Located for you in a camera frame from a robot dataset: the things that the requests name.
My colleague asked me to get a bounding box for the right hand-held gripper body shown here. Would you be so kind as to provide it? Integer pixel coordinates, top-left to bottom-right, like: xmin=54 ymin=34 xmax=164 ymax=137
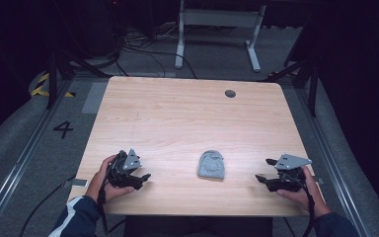
xmin=265 ymin=153 xmax=314 ymax=194

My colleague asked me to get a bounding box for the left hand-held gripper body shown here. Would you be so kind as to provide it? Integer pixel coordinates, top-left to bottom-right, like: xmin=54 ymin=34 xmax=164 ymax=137
xmin=106 ymin=148 xmax=145 ymax=191

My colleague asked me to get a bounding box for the person's left hand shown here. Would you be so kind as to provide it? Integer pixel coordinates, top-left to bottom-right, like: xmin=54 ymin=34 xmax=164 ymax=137
xmin=84 ymin=154 xmax=136 ymax=203

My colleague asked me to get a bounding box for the person's right hand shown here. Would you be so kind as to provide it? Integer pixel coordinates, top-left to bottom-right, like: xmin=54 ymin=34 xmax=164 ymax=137
xmin=275 ymin=165 xmax=332 ymax=219

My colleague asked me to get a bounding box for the grey tape patch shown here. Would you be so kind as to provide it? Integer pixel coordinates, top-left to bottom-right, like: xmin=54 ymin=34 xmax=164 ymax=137
xmin=81 ymin=82 xmax=109 ymax=116

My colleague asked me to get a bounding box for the black metal stand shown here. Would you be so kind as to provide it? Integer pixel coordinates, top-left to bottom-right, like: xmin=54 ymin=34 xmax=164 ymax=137
xmin=45 ymin=48 xmax=113 ymax=111
xmin=265 ymin=19 xmax=324 ymax=118

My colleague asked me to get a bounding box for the yellow black hazard tape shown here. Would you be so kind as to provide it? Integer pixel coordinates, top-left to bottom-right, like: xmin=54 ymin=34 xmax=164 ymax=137
xmin=30 ymin=72 xmax=77 ymax=99

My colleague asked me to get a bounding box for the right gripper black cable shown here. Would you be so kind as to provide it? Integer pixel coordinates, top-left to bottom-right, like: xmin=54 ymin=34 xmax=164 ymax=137
xmin=280 ymin=172 xmax=318 ymax=237

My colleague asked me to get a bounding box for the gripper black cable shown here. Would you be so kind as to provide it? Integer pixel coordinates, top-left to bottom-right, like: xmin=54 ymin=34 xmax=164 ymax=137
xmin=280 ymin=172 xmax=318 ymax=237
xmin=97 ymin=171 xmax=111 ymax=235

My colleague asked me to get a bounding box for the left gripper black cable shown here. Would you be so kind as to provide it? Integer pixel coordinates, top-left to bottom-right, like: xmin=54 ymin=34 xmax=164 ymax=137
xmin=97 ymin=171 xmax=111 ymax=235

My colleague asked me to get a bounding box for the metal floor rail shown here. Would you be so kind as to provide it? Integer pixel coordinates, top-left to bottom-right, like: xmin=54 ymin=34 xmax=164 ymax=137
xmin=294 ymin=87 xmax=373 ymax=237
xmin=0 ymin=78 xmax=73 ymax=237

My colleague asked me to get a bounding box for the black floor cable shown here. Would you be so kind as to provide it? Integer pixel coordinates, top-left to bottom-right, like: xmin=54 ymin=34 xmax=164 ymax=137
xmin=19 ymin=175 xmax=77 ymax=237

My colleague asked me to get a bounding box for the bundle of black cables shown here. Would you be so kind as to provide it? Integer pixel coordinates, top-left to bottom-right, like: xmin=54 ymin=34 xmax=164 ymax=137
xmin=112 ymin=19 xmax=198 ymax=80

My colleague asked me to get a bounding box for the white desk frame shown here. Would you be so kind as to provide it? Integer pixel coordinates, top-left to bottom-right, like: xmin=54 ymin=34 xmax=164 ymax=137
xmin=174 ymin=0 xmax=268 ymax=73

